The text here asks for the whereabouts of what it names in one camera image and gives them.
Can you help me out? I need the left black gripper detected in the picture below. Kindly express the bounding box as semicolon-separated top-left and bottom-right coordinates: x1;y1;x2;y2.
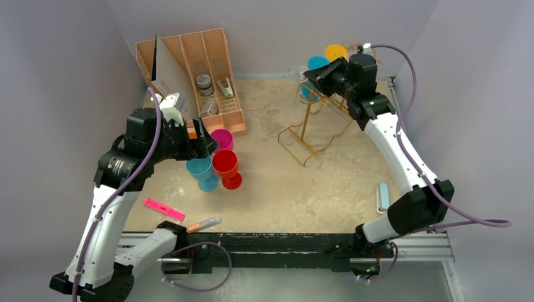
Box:
149;116;219;164

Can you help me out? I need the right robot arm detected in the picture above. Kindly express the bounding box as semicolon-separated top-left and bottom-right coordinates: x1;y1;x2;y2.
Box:
304;53;455;256

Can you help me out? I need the white box in organizer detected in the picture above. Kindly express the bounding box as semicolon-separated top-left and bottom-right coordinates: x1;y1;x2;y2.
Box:
200;97;219;117

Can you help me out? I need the magenta wine glass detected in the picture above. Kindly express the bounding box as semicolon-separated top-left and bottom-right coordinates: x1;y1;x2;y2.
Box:
210;128;234;151

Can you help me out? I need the small round tin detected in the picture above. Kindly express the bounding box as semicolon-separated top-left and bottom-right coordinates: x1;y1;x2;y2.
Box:
195;74;214;96

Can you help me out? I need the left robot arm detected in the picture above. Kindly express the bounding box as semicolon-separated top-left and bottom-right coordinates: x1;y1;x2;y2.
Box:
49;108;218;301

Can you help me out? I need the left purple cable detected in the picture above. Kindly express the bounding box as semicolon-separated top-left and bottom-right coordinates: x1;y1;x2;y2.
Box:
71;86;162;302

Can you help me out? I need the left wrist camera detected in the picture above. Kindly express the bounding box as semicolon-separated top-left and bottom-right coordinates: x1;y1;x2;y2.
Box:
159;92;185;126

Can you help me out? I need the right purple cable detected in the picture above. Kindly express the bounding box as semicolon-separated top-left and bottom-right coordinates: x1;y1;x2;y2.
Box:
371;44;513;237

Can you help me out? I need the grey orange marker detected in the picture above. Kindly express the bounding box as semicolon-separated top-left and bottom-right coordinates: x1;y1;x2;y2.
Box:
186;216;222;233

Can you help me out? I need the pink highlighter marker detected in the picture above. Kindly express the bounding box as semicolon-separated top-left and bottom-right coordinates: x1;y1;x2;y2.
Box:
144;198;186;222

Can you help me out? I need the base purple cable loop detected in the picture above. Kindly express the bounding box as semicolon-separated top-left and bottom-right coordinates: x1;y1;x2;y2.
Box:
161;240;234;293

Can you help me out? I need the blue wine glass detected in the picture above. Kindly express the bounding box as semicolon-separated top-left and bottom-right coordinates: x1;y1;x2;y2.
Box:
186;157;219;192
300;56;329;103

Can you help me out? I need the red wine glass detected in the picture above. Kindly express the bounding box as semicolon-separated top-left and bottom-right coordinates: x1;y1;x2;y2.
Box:
212;149;242;190

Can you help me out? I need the gold wine glass rack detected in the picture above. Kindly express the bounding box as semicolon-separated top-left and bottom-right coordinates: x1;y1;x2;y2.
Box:
278;39;377;168

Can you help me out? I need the stapler in organizer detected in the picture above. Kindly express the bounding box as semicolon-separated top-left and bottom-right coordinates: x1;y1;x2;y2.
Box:
216;77;234;99

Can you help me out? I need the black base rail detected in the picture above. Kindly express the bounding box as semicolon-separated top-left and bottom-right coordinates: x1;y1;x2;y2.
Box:
163;232;394;274

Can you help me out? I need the light blue eraser bar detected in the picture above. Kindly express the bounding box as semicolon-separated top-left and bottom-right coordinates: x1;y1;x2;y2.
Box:
376;183;390;215

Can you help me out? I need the clear wine glass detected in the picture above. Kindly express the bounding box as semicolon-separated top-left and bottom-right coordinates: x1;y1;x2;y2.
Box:
287;65;309;84

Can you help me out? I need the yellow wine glass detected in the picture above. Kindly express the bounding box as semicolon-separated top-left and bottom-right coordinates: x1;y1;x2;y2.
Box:
324;44;349;62

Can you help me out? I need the peach file organizer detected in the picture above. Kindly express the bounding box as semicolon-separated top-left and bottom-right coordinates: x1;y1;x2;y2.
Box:
135;28;247;137

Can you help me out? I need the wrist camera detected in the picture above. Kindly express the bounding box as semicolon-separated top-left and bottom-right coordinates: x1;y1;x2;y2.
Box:
359;43;373;55
159;92;185;126

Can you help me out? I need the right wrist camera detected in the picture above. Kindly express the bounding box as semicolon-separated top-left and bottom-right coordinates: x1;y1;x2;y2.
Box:
359;43;373;55

